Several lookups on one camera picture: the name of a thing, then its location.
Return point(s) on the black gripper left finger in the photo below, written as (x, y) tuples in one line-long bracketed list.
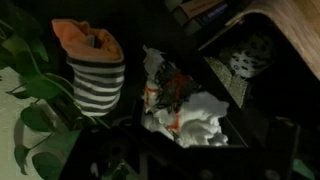
[(100, 153)]

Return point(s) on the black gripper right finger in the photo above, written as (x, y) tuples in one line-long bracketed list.
[(283, 150)]

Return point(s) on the orange grey striped sock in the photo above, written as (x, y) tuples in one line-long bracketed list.
[(96, 83)]

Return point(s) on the white sock bundle red marks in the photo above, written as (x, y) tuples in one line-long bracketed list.
[(200, 113)]

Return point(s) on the woven bamboo drawer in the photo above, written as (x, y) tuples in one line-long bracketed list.
[(293, 36)]

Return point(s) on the grey knitted cloth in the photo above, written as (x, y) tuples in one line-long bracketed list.
[(233, 85)]

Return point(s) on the green pothos plant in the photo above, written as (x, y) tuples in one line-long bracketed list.
[(43, 88)]

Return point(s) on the white black spotted sock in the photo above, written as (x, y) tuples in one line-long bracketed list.
[(248, 61)]

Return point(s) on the black spine book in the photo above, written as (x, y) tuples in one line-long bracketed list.
[(213, 15)]

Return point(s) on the tan spine book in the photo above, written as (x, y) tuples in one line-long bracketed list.
[(200, 8)]

